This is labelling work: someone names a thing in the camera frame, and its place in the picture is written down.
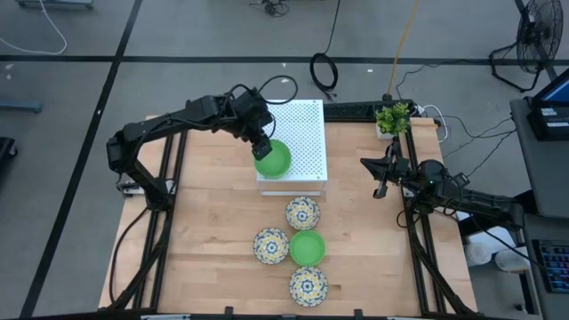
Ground green plastic bowl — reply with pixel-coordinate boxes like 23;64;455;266
289;229;327;268
253;139;293;180

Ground white paper sheet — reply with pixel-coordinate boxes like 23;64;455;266
464;224;517;257

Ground black device white labels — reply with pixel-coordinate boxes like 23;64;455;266
526;100;569;142

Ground green plant white pot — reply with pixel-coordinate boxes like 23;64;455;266
374;101;412;141

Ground yellow extension cable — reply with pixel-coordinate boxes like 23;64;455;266
385;0;422;100

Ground black chair base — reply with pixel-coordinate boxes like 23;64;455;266
0;136;19;162

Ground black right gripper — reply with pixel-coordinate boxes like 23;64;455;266
360;153;413;199

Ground black power strip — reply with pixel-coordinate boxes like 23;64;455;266
323;100;421;124

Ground grey floor rail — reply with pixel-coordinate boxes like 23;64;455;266
15;0;95;10

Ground grey table foot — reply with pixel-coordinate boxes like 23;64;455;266
0;100;44;115

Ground white power cable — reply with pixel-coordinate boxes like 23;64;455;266
417;103;449;144

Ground computer monitor blue screen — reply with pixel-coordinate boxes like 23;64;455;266
532;66;569;108

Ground coiled black floor cable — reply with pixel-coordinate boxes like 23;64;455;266
309;0;342;93

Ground yellow bowl blue floral inside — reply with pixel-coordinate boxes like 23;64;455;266
284;196;322;231
252;227;291;266
288;266;330;308

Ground black aluminium table frame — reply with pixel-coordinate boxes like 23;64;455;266
98;100;480;320

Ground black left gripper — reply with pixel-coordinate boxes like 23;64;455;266
228;87;276;162

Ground black cable bundle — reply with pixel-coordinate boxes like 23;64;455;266
248;0;291;19

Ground black floor fan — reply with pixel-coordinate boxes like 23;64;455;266
488;0;565;93

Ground black keyboard coloured keys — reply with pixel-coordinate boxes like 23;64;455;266
532;238;569;295

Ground dark grey desk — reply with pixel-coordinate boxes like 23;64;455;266
517;212;569;320

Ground white floor cable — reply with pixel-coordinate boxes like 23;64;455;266
0;0;68;57

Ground white perforated shelf riser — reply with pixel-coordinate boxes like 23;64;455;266
256;98;329;197

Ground white cup lid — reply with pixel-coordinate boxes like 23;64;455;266
493;247;531;273
464;241;493;268

